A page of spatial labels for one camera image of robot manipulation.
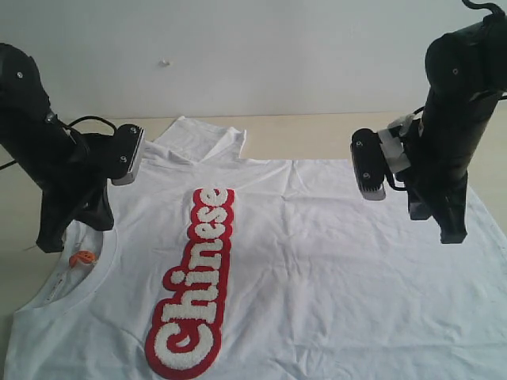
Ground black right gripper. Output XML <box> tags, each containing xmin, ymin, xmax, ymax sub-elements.
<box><xmin>403</xmin><ymin>118</ymin><xmax>476</xmax><ymax>245</ymax></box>

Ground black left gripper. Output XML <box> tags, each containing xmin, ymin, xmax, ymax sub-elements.
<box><xmin>36</xmin><ymin>132</ymin><xmax>114</xmax><ymax>253</ymax></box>

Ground white t-shirt red lettering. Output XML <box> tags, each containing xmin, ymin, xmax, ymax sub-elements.
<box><xmin>4</xmin><ymin>117</ymin><xmax>506</xmax><ymax>379</ymax></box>

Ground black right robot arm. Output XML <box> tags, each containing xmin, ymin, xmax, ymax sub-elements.
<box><xmin>403</xmin><ymin>14</ymin><xmax>506</xmax><ymax>244</ymax></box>

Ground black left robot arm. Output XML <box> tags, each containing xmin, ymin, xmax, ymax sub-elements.
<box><xmin>1</xmin><ymin>44</ymin><xmax>114</xmax><ymax>253</ymax></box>

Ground orange loop tag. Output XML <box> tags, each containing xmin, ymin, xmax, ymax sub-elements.
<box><xmin>68</xmin><ymin>250</ymin><xmax>97</xmax><ymax>268</ymax></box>

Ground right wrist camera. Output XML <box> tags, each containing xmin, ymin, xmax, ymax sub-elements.
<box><xmin>350</xmin><ymin>128</ymin><xmax>406</xmax><ymax>201</ymax></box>

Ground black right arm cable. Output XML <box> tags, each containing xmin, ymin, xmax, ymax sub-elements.
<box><xmin>461</xmin><ymin>0</ymin><xmax>507</xmax><ymax>104</ymax></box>

